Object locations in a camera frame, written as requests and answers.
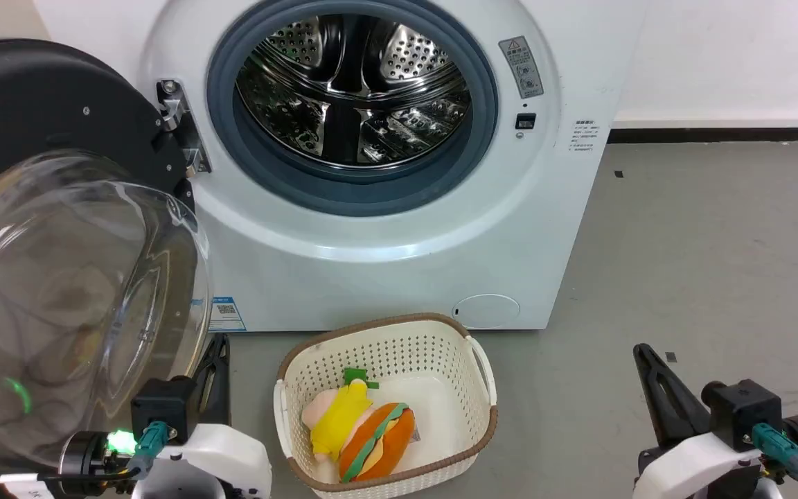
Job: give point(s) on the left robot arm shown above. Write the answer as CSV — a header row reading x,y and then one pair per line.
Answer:
x,y
84,454

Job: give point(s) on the white front-load washing machine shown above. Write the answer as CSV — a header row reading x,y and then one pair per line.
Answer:
x,y
385,277

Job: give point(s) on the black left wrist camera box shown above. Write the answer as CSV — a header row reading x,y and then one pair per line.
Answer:
x,y
163,405

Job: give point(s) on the black baseboard strip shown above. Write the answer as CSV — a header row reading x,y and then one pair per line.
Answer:
x,y
724,135

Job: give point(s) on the metal door hinge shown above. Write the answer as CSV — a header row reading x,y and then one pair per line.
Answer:
x,y
179,111

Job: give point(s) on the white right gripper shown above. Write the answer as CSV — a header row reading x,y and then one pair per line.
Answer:
x,y
697,471

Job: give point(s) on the small printed text label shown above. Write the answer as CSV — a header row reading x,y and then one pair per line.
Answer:
x,y
584,136

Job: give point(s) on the blue and white QR sticker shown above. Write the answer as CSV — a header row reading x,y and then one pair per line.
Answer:
x,y
226,315

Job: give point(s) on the cream perforated laundry basket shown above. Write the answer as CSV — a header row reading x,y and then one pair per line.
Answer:
x,y
440,360

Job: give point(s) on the orange hamburger plush toy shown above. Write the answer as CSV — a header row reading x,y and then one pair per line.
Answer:
x,y
378,443

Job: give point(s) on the yellow plush doll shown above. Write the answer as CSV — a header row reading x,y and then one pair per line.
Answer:
x,y
340,419

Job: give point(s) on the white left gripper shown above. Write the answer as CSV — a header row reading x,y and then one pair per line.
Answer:
x,y
226,461

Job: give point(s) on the black door with glass bowl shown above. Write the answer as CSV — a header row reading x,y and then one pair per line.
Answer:
x,y
39,97

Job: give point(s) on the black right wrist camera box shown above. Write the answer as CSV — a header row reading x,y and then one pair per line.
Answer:
x,y
742,409

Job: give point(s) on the stainless steel washer drum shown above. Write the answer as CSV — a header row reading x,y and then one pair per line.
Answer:
x,y
316,118

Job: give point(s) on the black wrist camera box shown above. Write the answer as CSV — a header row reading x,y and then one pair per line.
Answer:
x,y
163,405
742,409

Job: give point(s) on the grey warning sticker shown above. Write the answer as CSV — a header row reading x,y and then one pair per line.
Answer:
x,y
521,66

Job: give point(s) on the round white filter cover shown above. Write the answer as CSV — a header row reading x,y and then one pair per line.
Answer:
x,y
486,312

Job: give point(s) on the black door latch slot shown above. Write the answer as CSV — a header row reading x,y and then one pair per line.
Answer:
x,y
525,121

